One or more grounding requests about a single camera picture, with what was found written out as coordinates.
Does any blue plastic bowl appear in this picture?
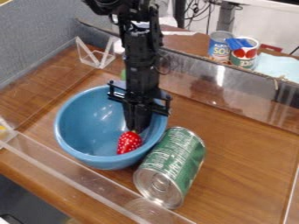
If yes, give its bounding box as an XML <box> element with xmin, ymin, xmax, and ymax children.
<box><xmin>53</xmin><ymin>85</ymin><xmax>168</xmax><ymax>170</ymax></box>

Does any clear acrylic barrier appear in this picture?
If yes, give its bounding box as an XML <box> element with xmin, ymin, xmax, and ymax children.
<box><xmin>0</xmin><ymin>116</ymin><xmax>196</xmax><ymax>224</ymax></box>
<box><xmin>74</xmin><ymin>17</ymin><xmax>299</xmax><ymax>135</ymax></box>

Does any clear acrylic front barrier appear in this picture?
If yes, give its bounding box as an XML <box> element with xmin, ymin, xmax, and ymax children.
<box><xmin>0</xmin><ymin>116</ymin><xmax>196</xmax><ymax>224</ymax></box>

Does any blue plastic piece on can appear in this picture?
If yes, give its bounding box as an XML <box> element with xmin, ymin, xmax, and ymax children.
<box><xmin>224</xmin><ymin>38</ymin><xmax>252</xmax><ymax>51</ymax></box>

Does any red and white tomato can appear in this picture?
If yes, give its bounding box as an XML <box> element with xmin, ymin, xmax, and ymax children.
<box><xmin>229</xmin><ymin>37</ymin><xmax>259</xmax><ymax>69</ymax></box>

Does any green labelled tin can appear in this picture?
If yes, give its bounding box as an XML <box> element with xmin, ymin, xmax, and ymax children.
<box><xmin>133</xmin><ymin>127</ymin><xmax>207</xmax><ymax>209</ymax></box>

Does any clear acrylic triangle bracket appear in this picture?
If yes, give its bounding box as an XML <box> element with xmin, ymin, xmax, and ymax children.
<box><xmin>74</xmin><ymin>37</ymin><xmax>116</xmax><ymax>69</ymax></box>

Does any grey metal pole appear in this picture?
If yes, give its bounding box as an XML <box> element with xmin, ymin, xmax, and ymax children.
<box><xmin>217</xmin><ymin>1</ymin><xmax>235</xmax><ymax>32</ymax></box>

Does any red toy strawberry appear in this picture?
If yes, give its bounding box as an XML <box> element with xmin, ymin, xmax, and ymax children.
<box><xmin>116</xmin><ymin>131</ymin><xmax>143</xmax><ymax>154</ymax></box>

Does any blue soup can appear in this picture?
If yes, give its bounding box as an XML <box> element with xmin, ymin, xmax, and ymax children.
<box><xmin>208</xmin><ymin>31</ymin><xmax>233</xmax><ymax>62</ymax></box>

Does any light blue cloth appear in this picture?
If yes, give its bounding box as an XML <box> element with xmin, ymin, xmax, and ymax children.
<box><xmin>253</xmin><ymin>52</ymin><xmax>299</xmax><ymax>83</ymax></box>

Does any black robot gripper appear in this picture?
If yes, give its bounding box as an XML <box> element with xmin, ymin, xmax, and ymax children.
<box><xmin>109</xmin><ymin>0</ymin><xmax>172</xmax><ymax>133</ymax></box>

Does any clear acrylic back barrier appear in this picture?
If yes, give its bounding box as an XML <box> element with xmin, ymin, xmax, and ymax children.
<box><xmin>74</xmin><ymin>17</ymin><xmax>299</xmax><ymax>135</ymax></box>

